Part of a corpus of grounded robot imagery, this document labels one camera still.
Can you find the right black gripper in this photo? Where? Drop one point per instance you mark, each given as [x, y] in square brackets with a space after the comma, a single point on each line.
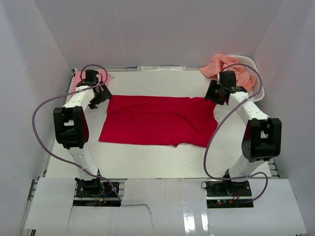
[213, 85]

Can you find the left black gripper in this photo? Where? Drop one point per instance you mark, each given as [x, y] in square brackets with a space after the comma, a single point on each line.
[105, 95]

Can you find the red t shirt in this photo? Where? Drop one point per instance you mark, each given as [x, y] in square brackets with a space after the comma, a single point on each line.
[159, 120]

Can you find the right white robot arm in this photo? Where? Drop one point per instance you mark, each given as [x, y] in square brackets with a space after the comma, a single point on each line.
[260, 143]

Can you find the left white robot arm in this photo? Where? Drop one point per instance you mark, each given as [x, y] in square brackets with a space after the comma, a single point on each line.
[72, 130]

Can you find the folded pink t shirt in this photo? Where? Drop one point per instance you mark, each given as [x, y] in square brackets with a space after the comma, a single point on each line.
[102, 74]

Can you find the white plastic basket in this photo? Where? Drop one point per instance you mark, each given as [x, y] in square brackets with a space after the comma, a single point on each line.
[257, 87]

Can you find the white paper sheet rear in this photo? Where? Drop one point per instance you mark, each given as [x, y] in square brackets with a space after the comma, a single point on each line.
[161, 68]

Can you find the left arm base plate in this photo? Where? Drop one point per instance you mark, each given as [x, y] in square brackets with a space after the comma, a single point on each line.
[98, 193]

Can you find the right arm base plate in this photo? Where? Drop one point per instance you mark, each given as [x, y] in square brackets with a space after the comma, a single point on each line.
[227, 194]

